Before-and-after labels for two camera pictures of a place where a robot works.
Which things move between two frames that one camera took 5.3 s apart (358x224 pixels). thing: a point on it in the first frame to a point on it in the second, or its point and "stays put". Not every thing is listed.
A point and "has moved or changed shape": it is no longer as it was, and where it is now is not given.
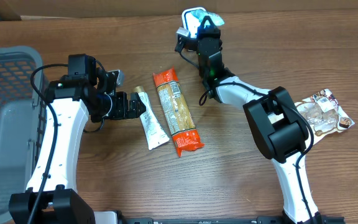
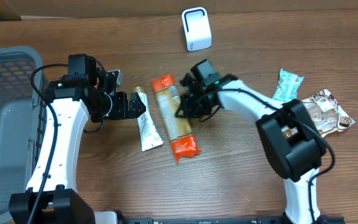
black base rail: x=267 y=219 stays put
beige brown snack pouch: x=324 y=114 stays put
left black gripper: x=125 y=111 stays put
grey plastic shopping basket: x=13 y=106 stays put
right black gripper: x=205 y=32 to x=191 y=112
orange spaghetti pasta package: x=178 y=114 has moved or changed shape
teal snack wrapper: x=199 y=14 to x=288 y=86
